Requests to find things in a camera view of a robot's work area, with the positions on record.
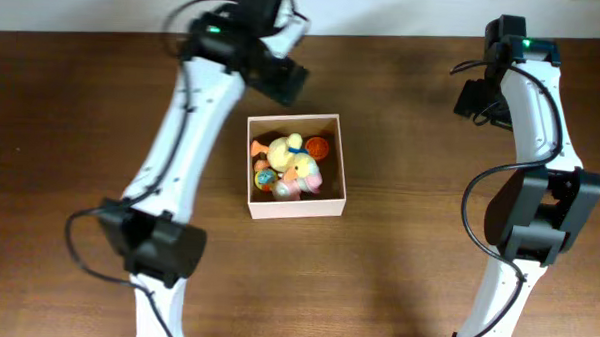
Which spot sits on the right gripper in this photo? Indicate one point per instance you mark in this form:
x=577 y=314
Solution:
x=469 y=98

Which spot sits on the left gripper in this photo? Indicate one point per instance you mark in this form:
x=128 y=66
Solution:
x=290 y=69

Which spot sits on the yellow plush duck toy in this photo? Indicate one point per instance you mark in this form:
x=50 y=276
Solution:
x=287 y=156

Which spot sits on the orange round spinner toy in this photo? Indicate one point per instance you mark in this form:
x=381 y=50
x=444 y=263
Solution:
x=318 y=148

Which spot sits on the yellow pellet drum toy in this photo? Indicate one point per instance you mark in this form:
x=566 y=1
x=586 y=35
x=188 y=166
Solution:
x=265 y=179

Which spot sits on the white pink duck figure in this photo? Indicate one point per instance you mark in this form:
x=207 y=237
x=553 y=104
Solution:
x=291 y=190

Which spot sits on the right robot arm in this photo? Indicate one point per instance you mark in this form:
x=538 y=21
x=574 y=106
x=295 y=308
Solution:
x=539 y=212

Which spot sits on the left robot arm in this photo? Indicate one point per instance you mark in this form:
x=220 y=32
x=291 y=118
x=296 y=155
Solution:
x=239 y=44

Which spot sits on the white cardboard box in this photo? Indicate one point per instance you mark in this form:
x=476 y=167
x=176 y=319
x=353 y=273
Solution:
x=331 y=198

